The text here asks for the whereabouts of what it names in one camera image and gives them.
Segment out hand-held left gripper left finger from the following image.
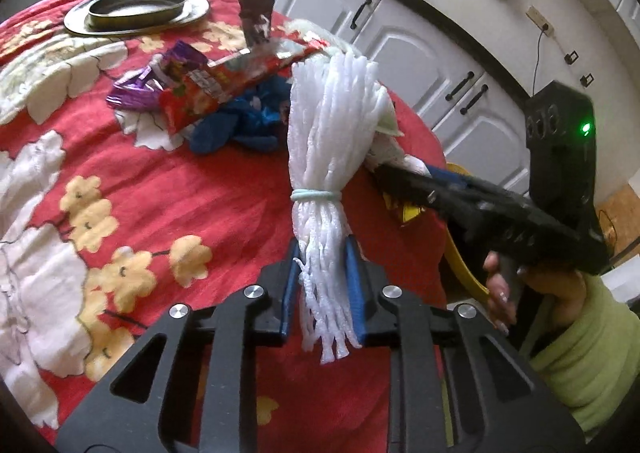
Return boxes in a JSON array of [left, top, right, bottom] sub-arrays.
[[55, 238, 302, 453]]

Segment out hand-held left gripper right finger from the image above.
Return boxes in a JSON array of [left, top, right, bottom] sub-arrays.
[[344, 239, 587, 453]]

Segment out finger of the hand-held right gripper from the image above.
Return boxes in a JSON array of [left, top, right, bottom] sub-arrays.
[[427, 165, 523, 206], [372, 165, 483, 234]]

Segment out yellow wrapper scrap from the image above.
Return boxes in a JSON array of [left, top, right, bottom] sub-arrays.
[[385, 193, 427, 224]]

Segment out pale green foam sheet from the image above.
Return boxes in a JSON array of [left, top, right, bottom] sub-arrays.
[[372, 103, 406, 138]]

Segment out white foam fruit net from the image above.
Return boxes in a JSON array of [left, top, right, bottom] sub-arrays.
[[286, 50, 394, 366]]

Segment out blue wrapper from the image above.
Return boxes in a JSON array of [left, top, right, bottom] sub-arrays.
[[189, 78, 293, 156]]

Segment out red snack wrapper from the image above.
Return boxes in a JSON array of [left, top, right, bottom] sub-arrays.
[[159, 35, 327, 135]]

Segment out dark brown snack wrapper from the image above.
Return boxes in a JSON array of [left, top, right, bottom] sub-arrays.
[[238, 0, 275, 48]]

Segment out purple snack wrapper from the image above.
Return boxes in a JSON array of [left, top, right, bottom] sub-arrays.
[[106, 40, 208, 112]]

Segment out person's right forearm green sleeve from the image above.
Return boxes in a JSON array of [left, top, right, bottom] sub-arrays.
[[520, 275, 640, 440]]

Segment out person's right hand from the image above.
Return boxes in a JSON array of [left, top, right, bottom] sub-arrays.
[[482, 252, 588, 338]]

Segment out brown board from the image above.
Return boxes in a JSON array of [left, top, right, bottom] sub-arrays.
[[597, 182, 640, 255]]

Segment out red floral blanket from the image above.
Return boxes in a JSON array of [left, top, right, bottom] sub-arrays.
[[0, 0, 453, 445]]

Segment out white kitchen cabinets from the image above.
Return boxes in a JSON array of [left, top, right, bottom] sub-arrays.
[[30, 0, 556, 194]]

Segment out black kitchen countertop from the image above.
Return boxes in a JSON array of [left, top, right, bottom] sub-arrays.
[[30, 0, 532, 101]]

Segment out round metal plate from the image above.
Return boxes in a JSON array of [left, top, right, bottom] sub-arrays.
[[63, 0, 210, 38]]

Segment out round metal bowl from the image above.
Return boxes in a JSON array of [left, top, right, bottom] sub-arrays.
[[87, 0, 187, 32]]

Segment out black power cable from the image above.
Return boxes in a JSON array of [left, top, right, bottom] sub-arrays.
[[530, 28, 549, 94]]

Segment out beige wall socket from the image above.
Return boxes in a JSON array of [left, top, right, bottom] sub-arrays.
[[526, 6, 556, 36]]

